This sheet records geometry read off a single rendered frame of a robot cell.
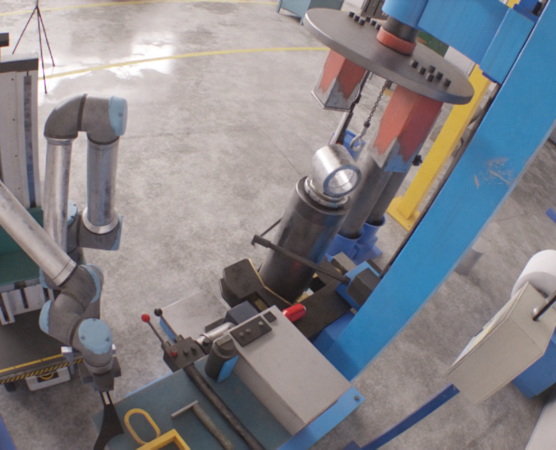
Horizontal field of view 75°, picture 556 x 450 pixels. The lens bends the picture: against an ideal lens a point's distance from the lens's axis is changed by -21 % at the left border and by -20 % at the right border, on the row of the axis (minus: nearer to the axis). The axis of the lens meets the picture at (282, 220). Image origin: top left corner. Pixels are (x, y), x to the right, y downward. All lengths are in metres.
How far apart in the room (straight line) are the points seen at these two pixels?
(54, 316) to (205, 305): 1.73
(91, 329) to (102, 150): 0.54
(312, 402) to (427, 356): 2.15
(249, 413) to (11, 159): 1.28
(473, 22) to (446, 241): 0.63
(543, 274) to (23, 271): 2.10
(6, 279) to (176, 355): 0.81
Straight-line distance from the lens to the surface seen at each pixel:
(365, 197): 3.09
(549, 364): 3.72
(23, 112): 1.60
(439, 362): 3.52
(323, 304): 1.81
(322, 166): 1.52
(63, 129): 1.30
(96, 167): 1.42
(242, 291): 1.82
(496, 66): 1.14
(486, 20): 1.20
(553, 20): 1.11
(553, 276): 1.76
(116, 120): 1.27
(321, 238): 1.64
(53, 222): 1.41
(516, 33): 1.13
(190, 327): 2.68
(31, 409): 2.59
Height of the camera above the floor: 2.39
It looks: 40 degrees down
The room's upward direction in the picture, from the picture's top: 23 degrees clockwise
